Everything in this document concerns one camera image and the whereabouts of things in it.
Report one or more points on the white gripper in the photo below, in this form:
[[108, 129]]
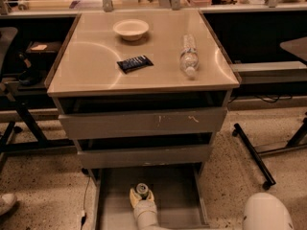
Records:
[[144, 205]]

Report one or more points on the green soda can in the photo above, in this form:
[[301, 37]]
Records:
[[143, 190]]

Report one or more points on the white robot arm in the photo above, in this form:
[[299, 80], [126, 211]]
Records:
[[263, 211]]

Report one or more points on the grey open bottom drawer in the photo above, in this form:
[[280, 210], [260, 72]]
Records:
[[176, 194]]

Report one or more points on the grey middle drawer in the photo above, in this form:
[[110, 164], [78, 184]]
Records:
[[119, 158]]

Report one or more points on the grey top drawer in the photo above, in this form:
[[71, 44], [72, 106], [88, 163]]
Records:
[[142, 123]]

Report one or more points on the grey drawer cabinet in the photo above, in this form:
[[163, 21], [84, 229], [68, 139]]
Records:
[[141, 89]]

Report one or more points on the black wheeled stand leg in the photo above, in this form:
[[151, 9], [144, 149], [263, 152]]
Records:
[[269, 180]]

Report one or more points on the black office chair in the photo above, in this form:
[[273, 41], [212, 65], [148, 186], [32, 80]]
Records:
[[7, 36]]

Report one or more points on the dark blue snack bar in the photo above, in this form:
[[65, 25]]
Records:
[[134, 63]]

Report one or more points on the white shoe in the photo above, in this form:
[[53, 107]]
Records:
[[7, 201]]

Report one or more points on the clear plastic water bottle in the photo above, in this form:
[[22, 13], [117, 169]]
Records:
[[189, 60]]

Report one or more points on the white paper bowl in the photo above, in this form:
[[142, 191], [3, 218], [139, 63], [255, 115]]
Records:
[[131, 29]]

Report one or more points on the dark box on shelf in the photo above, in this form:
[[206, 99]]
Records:
[[43, 54]]

